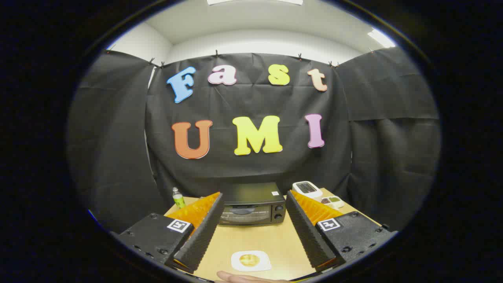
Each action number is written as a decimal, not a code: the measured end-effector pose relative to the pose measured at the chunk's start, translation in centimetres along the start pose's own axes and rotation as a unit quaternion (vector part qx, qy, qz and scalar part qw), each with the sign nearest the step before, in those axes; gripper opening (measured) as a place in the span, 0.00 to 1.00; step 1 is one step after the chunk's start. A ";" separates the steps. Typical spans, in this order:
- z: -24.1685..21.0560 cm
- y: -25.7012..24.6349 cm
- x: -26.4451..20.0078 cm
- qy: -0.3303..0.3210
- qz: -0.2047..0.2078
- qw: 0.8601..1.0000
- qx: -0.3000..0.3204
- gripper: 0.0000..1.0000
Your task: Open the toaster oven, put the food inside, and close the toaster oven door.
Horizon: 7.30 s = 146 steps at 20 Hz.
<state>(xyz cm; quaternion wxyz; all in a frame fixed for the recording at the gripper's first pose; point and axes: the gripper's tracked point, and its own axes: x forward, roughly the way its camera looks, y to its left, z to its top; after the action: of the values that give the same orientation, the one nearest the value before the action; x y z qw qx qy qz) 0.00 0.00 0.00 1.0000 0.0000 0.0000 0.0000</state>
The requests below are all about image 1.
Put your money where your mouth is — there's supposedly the white pop-up toaster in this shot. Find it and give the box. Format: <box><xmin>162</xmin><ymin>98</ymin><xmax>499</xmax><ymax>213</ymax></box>
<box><xmin>292</xmin><ymin>181</ymin><xmax>323</xmax><ymax>199</ymax></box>

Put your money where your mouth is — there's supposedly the green label plastic bottle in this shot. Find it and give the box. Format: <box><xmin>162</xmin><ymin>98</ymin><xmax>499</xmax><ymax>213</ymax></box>
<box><xmin>172</xmin><ymin>187</ymin><xmax>186</xmax><ymax>209</ymax></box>

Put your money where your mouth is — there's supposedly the white square plate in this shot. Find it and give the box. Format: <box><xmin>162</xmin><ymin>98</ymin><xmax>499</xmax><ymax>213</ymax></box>
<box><xmin>231</xmin><ymin>250</ymin><xmax>272</xmax><ymax>272</ymax></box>

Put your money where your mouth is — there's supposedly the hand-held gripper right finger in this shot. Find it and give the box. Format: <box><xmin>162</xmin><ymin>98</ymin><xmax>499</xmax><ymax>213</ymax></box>
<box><xmin>285</xmin><ymin>190</ymin><xmax>398</xmax><ymax>272</ymax></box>

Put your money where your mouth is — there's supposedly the round golden bread bun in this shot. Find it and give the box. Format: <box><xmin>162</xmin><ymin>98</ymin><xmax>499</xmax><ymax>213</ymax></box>
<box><xmin>239</xmin><ymin>254</ymin><xmax>261</xmax><ymax>268</ymax></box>

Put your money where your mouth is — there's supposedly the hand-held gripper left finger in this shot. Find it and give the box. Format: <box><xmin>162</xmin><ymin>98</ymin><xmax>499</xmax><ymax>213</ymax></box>
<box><xmin>118</xmin><ymin>192</ymin><xmax>225</xmax><ymax>274</ymax></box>

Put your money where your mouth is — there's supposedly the small white divided dish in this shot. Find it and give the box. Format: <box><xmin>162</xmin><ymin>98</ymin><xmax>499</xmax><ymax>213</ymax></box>
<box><xmin>320</xmin><ymin>196</ymin><xmax>345</xmax><ymax>209</ymax></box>

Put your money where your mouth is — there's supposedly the small ceiling light panel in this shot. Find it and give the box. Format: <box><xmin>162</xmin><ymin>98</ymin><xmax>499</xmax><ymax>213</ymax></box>
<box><xmin>367</xmin><ymin>28</ymin><xmax>397</xmax><ymax>48</ymax></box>

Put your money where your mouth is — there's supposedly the long ceiling light panel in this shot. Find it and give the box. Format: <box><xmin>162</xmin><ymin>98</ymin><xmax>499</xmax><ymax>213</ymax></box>
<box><xmin>207</xmin><ymin>0</ymin><xmax>303</xmax><ymax>6</ymax></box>

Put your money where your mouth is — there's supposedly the black toaster oven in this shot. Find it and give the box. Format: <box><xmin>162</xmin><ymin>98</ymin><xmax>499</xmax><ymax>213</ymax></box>
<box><xmin>218</xmin><ymin>182</ymin><xmax>286</xmax><ymax>225</ymax></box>

